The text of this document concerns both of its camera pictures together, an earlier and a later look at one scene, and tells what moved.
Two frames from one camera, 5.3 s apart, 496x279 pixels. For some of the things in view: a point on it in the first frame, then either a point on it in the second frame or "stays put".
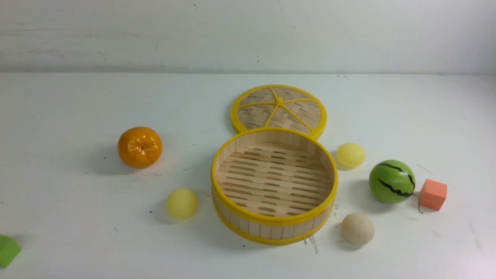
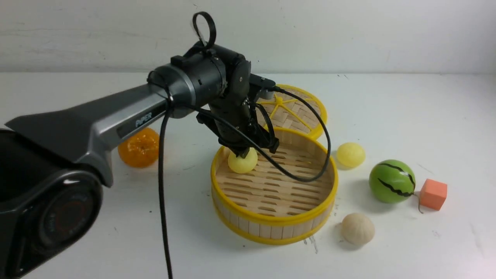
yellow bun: (350, 154) stays put
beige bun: (357, 229) stays put
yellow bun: (181, 203) -> (240, 165)
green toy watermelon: (392, 181) stays put
